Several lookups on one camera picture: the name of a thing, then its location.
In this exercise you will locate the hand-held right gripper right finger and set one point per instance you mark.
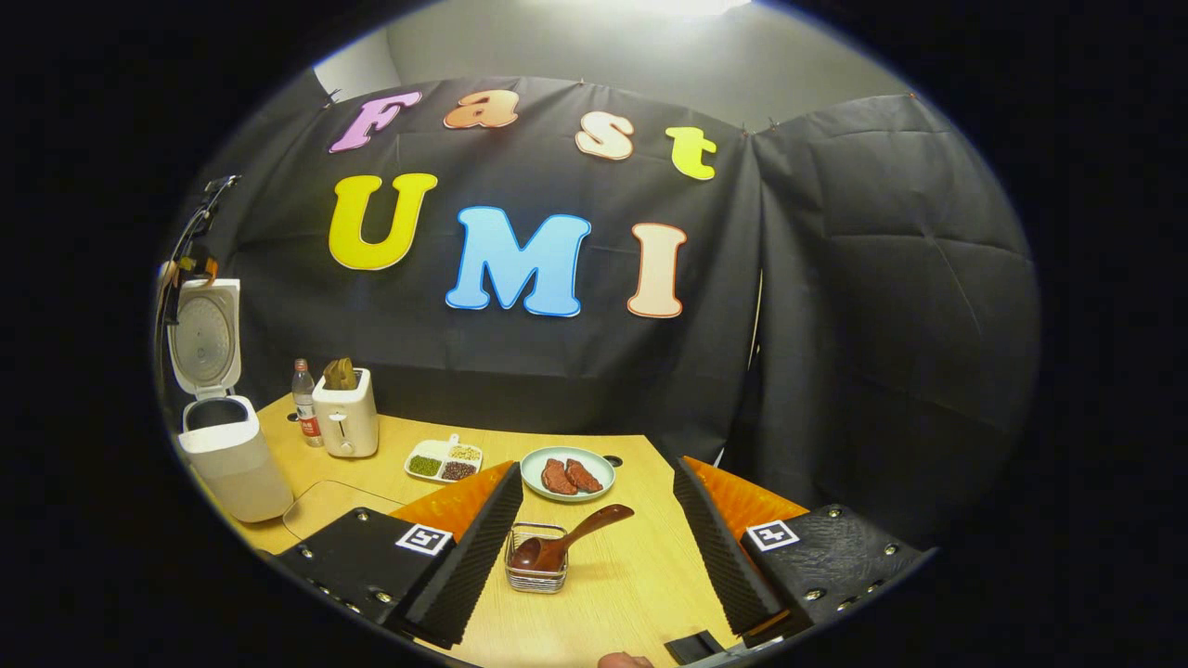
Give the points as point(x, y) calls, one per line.
point(724, 557)

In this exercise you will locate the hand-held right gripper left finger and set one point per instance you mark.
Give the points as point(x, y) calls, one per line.
point(469, 566)

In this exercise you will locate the brown wooden spoon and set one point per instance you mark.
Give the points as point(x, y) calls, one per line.
point(575, 533)

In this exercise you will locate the white rice cooker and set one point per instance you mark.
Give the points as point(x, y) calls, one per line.
point(232, 464)

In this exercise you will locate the white divided dish of beans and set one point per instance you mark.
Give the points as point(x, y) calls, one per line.
point(441, 459)

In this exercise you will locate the red meat slice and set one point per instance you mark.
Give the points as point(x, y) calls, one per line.
point(585, 475)
point(557, 478)

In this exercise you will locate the pale green plate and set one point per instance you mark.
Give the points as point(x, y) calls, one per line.
point(594, 464)

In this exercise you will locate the brown bread slice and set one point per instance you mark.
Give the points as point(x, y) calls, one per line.
point(349, 373)
point(332, 376)

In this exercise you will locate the white toaster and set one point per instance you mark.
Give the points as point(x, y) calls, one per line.
point(345, 422)

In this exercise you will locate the clear plastic water bottle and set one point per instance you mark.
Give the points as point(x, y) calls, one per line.
point(306, 408)

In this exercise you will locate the black backdrop cloth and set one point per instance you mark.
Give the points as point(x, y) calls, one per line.
point(557, 371)

